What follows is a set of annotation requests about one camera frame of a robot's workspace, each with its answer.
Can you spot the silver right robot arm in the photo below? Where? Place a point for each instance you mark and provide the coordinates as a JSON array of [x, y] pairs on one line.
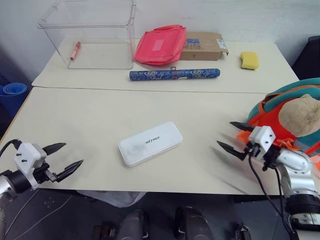
[[297, 180]]

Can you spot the black chair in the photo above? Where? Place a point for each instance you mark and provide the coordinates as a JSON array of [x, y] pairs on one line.
[[308, 57]]

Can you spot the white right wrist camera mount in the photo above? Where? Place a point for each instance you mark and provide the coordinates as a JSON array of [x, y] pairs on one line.
[[262, 140]]

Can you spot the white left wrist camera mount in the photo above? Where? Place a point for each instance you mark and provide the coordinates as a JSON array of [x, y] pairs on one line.
[[28, 156]]

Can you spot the yellow sponge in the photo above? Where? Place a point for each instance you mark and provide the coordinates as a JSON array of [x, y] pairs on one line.
[[249, 60]]

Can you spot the clear plastic bag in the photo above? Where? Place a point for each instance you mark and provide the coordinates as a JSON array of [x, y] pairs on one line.
[[112, 197]]

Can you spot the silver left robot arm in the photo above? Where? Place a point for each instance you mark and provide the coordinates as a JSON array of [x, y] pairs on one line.
[[10, 183]]

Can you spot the clear plastic storage bin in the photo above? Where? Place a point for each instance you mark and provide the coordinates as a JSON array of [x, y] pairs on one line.
[[95, 32]]

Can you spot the teal orange plush backpack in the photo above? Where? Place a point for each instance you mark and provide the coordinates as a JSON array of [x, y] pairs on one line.
[[297, 117]]

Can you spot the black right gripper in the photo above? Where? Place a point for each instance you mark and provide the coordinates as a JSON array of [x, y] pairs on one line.
[[261, 153]]

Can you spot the brown cardboard box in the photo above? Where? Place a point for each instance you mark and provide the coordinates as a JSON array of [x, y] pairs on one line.
[[203, 47]]

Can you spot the red fabric bag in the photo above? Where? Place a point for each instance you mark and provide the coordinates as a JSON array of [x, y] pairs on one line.
[[160, 45]]

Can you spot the blue patterned scroll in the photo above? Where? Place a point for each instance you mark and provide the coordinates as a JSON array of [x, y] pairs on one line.
[[175, 74]]

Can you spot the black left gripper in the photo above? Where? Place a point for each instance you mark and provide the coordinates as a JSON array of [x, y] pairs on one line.
[[43, 173]]

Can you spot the white rectangular case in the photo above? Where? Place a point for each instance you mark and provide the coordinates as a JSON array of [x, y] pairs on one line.
[[150, 143]]

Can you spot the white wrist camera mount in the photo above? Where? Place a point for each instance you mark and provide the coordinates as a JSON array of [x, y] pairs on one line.
[[262, 140], [28, 156]]

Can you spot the red marker pen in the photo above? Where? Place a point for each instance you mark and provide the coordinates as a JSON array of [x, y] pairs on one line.
[[75, 50]]

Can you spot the blue rolled mat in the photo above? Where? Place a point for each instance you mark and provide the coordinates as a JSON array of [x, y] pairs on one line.
[[12, 90]]

